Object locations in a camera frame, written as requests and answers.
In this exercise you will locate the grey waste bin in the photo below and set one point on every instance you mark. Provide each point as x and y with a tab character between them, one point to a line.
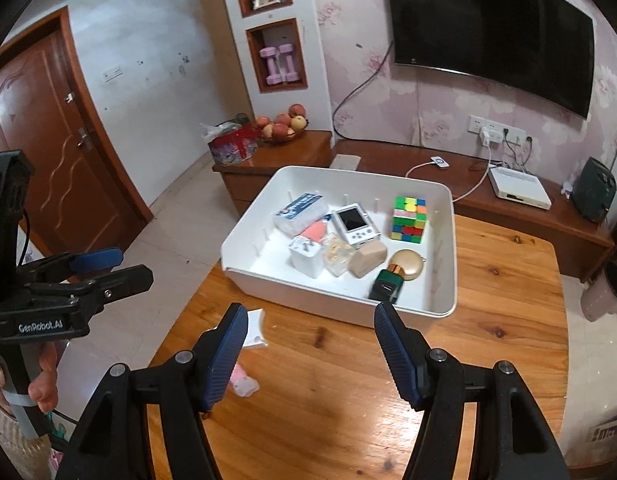
605	292

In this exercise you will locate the black television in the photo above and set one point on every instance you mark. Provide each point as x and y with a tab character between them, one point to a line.
488	25

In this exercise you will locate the white plastic storage bin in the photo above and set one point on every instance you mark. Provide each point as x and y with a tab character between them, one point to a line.
431	280

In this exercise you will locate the beige rounded box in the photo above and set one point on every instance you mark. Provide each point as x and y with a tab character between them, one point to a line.
367	260

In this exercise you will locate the black power adapter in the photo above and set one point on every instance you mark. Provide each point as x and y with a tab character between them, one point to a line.
386	287

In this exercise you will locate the round gold compact case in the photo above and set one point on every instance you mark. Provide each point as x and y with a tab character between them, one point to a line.
408	264

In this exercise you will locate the brown wooden door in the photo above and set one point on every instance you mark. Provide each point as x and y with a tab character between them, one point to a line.
48	135

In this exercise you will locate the white light switch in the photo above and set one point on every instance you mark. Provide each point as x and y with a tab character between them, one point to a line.
112	74

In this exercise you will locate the clear plastic case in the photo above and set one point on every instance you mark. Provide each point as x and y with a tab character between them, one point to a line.
337	256

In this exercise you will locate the pink correction tape dispenser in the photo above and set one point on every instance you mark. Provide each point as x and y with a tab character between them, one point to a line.
316	231

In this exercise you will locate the bowl of fruit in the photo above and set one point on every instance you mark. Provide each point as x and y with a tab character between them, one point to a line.
283	122

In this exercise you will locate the white wall socket strip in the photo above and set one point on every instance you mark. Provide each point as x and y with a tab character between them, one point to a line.
508	130

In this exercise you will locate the white handheld game console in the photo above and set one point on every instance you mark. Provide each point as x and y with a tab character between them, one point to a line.
352	225

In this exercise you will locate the white flat box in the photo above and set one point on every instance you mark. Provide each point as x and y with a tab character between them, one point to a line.
345	162

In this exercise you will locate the multicoloured puzzle cube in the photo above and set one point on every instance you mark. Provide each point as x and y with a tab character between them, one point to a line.
409	220

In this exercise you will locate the red printed tissue box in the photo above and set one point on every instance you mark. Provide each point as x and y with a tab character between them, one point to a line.
233	147

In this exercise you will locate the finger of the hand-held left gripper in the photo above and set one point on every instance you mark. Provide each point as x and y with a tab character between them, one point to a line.
128	282
96	259

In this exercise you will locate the white round charging pad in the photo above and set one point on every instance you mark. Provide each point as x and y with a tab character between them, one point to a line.
441	162

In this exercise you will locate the pink dumbbell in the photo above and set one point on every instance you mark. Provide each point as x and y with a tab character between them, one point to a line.
271	65
289	62

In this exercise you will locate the white power adapter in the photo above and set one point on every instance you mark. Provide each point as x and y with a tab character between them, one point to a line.
307	259

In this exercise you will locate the dark speaker box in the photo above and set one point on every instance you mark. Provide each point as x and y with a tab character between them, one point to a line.
594	190

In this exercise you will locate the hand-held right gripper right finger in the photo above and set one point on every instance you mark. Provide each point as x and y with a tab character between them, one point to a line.
393	350

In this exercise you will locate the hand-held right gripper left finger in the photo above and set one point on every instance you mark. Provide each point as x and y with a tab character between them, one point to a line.
228	355

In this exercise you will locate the white router box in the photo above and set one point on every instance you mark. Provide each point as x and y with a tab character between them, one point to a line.
520	187

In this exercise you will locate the wooden television cabinet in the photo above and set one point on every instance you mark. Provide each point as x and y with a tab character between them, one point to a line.
513	220

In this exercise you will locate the blue-lidded clear plastic box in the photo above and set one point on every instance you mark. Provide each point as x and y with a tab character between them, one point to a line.
301	212

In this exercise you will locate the person's left hand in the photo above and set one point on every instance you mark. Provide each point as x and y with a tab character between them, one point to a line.
46	380

